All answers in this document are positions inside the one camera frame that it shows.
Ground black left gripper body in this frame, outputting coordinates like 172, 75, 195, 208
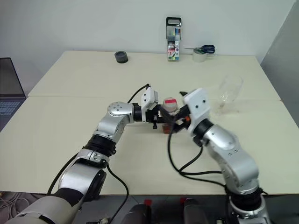
145, 105, 164, 130

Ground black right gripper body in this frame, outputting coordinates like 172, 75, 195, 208
173, 109, 192, 133

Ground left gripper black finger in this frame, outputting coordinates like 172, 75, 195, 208
160, 107, 175, 125

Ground clear plastic drink bottle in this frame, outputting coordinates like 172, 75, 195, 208
161, 97, 180, 135

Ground clear wine glass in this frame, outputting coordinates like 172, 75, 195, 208
214, 75, 244, 116

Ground clear tape roll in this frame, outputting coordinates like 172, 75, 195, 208
192, 48, 206, 63

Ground marker pen set case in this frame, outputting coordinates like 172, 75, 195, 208
166, 17, 182, 63

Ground black round tape roll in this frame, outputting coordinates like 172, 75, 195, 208
114, 51, 129, 64

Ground dark rounded shape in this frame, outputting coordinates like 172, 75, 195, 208
183, 198, 208, 224
126, 203, 152, 224

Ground grey partition panel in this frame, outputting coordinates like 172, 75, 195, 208
259, 0, 299, 131

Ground dark grey laptop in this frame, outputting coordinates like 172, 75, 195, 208
0, 57, 26, 131

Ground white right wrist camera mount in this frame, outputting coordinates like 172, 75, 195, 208
183, 88, 211, 137

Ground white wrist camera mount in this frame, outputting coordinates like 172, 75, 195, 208
183, 88, 211, 137
141, 86, 160, 111

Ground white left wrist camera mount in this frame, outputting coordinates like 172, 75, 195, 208
141, 86, 160, 111

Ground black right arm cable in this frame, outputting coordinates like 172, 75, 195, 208
167, 116, 231, 187

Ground blue-handled scissors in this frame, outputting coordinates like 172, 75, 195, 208
184, 44, 215, 54

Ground tangled white floor cables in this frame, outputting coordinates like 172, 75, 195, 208
0, 191, 36, 210

